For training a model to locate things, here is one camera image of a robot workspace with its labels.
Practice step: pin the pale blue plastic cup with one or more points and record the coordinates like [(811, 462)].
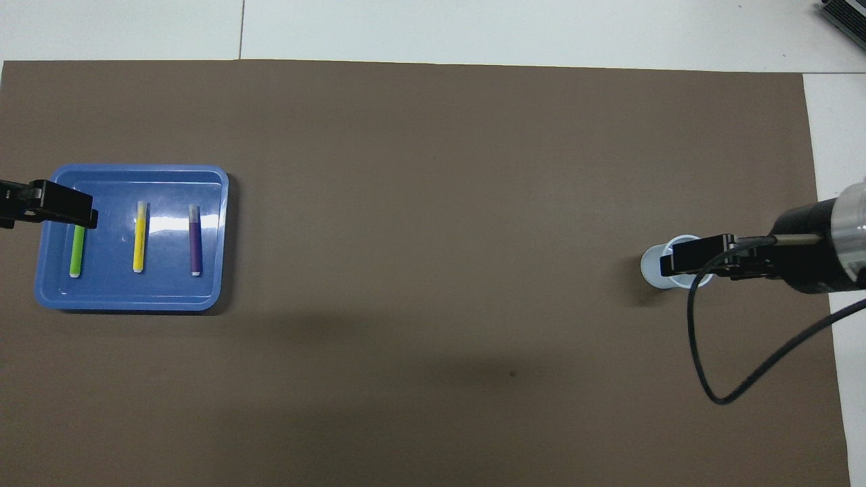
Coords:
[(653, 267)]

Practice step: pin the yellow marker pen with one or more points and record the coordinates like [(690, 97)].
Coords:
[(139, 237)]

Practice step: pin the brown table mat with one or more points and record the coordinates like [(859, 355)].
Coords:
[(433, 203)]

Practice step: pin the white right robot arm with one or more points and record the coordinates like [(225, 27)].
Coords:
[(852, 230)]

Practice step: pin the purple marker pen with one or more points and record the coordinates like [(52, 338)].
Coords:
[(195, 243)]

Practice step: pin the green marker pen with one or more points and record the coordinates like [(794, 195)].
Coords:
[(76, 253)]

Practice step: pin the blue plastic tray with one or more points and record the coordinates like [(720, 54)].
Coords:
[(169, 291)]

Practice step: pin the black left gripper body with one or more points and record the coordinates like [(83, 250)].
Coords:
[(10, 203)]

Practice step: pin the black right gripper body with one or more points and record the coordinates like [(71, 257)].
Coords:
[(805, 250)]

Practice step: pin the grey ribbed device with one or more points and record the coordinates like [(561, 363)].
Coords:
[(849, 15)]

